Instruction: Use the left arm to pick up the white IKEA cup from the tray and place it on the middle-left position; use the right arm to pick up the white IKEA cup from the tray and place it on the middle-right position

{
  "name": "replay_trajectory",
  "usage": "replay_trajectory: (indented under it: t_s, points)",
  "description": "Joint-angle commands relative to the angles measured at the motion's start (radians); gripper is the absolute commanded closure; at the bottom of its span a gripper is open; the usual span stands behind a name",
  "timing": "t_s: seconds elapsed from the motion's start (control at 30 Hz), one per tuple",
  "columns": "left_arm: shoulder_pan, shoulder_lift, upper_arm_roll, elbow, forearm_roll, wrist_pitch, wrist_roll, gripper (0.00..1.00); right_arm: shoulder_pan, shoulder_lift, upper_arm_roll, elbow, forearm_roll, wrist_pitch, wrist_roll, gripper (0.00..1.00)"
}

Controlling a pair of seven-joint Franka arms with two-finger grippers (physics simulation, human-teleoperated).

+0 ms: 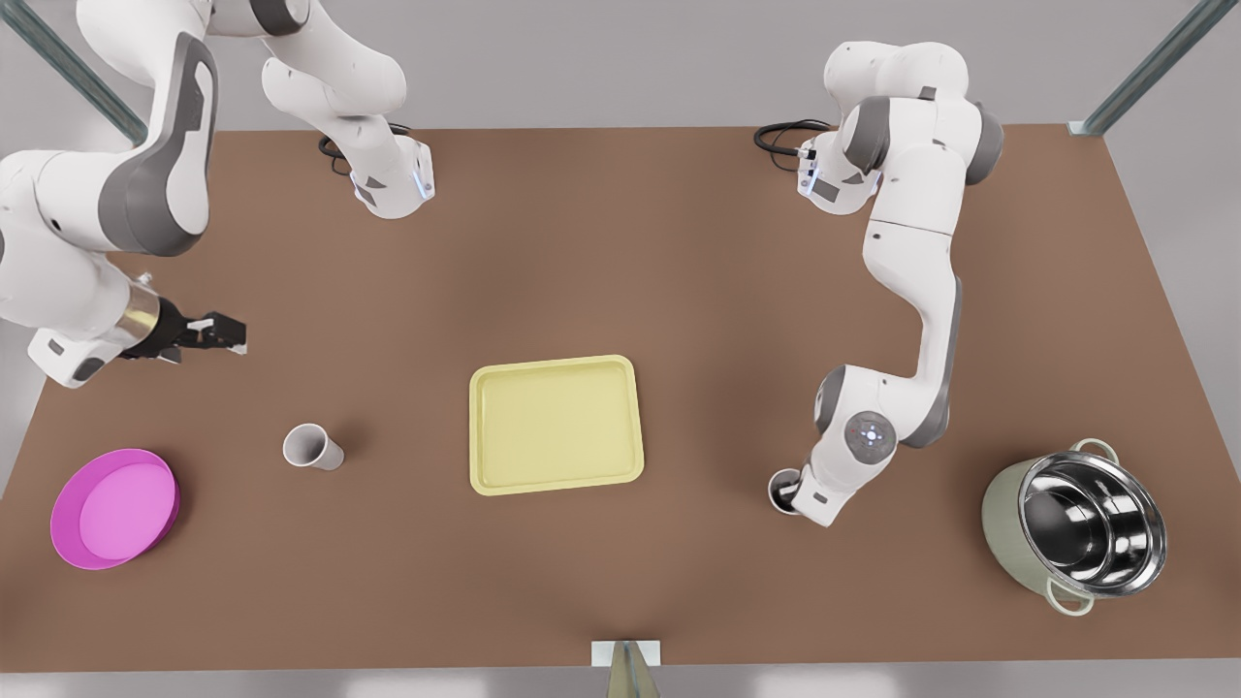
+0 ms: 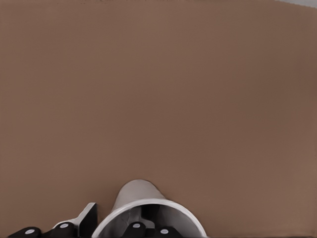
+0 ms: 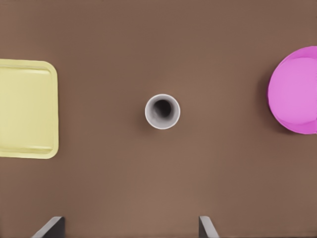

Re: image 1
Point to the white IKEA cup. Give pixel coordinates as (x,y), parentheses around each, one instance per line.
(773,482)
(312,447)

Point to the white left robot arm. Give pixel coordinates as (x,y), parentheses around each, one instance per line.
(911,204)

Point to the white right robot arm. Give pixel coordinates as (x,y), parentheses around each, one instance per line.
(58,194)

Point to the yellow rectangular tray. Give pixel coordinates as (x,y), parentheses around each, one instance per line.
(556,425)

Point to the pink round bowl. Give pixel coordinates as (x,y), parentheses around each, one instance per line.
(114,509)

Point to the green pot with steel interior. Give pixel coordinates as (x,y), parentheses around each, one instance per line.
(1076,523)

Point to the silver frame post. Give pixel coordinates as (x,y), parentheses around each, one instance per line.
(1149,68)
(82,82)
(628,669)

